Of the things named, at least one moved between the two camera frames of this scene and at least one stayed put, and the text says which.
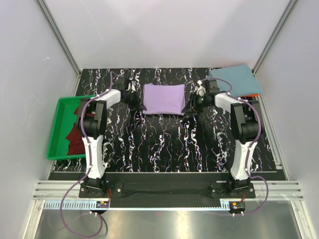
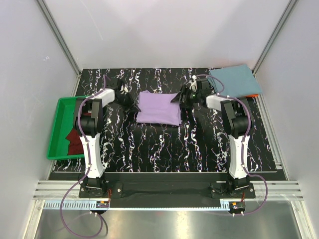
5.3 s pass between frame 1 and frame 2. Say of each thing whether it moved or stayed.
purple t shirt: moved
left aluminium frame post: stayed
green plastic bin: stayed
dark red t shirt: stayed
